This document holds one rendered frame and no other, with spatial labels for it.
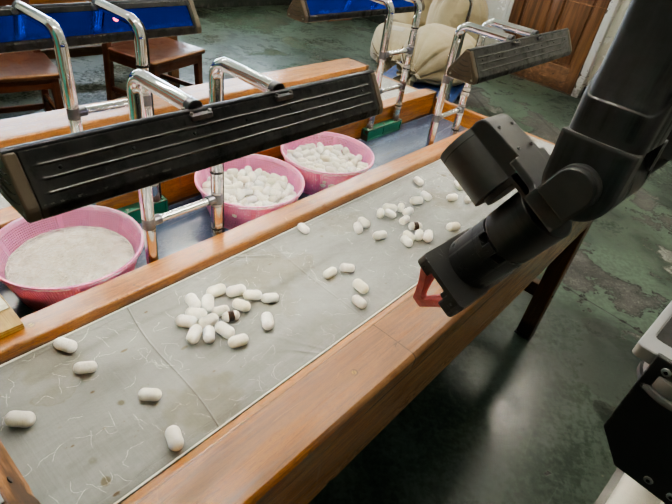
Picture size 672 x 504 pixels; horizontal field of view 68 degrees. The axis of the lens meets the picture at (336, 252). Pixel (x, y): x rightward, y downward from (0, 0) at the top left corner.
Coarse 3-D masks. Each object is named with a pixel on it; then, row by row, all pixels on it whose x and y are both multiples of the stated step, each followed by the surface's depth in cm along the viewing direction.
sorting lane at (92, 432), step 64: (384, 192) 131; (448, 192) 136; (512, 192) 141; (256, 256) 102; (320, 256) 105; (384, 256) 108; (128, 320) 84; (256, 320) 88; (320, 320) 90; (0, 384) 71; (64, 384) 72; (128, 384) 74; (192, 384) 75; (256, 384) 77; (64, 448) 65; (128, 448) 66; (192, 448) 67
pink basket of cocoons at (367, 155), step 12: (324, 132) 150; (288, 144) 144; (300, 144) 148; (324, 144) 151; (348, 144) 150; (360, 144) 148; (372, 156) 141; (300, 168) 131; (324, 180) 132; (336, 180) 132; (312, 192) 137
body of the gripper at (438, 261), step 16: (480, 224) 47; (448, 240) 52; (464, 240) 49; (480, 240) 47; (432, 256) 49; (448, 256) 50; (464, 256) 48; (480, 256) 47; (496, 256) 47; (432, 272) 49; (448, 272) 49; (464, 272) 49; (480, 272) 48; (496, 272) 47; (448, 288) 48; (464, 288) 49; (480, 288) 50; (448, 304) 49; (464, 304) 48
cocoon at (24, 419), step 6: (6, 414) 66; (12, 414) 65; (18, 414) 66; (24, 414) 66; (30, 414) 66; (6, 420) 65; (12, 420) 65; (18, 420) 65; (24, 420) 65; (30, 420) 66; (12, 426) 65; (18, 426) 65; (24, 426) 65
